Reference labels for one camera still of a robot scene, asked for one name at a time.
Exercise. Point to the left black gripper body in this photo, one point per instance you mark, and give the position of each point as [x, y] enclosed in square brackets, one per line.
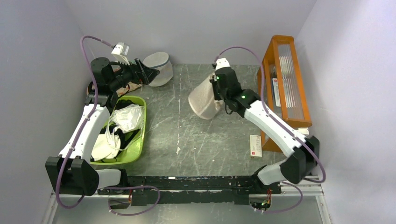
[123, 76]

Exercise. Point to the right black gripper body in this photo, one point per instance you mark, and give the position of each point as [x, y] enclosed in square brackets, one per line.
[219, 94]

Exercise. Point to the beige mesh laundry bag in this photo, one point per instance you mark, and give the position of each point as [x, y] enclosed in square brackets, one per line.
[202, 101]

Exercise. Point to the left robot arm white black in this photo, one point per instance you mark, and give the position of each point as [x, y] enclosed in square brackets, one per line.
[70, 172]

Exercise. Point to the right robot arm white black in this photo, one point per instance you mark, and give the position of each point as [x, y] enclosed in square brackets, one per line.
[301, 151]

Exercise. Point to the white mesh laundry bag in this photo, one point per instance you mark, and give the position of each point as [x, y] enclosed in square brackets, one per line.
[160, 61]

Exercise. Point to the floral patterned fabric pad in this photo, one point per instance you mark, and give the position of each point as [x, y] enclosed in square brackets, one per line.
[121, 91]

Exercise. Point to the white bras in basin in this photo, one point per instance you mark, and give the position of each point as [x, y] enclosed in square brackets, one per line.
[123, 125]

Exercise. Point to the orange wooden rack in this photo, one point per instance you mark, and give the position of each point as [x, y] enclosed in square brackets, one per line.
[282, 83]

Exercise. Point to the small white red box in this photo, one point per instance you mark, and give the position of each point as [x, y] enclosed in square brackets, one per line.
[255, 146]

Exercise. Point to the green plastic basin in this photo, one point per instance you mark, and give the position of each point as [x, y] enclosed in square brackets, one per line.
[134, 148]

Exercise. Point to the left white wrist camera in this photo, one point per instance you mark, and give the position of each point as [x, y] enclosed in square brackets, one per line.
[120, 52]

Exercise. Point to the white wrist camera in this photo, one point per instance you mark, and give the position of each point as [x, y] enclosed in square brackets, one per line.
[221, 63]
[120, 52]

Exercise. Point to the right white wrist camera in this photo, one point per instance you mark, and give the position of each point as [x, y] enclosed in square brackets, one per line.
[221, 63]

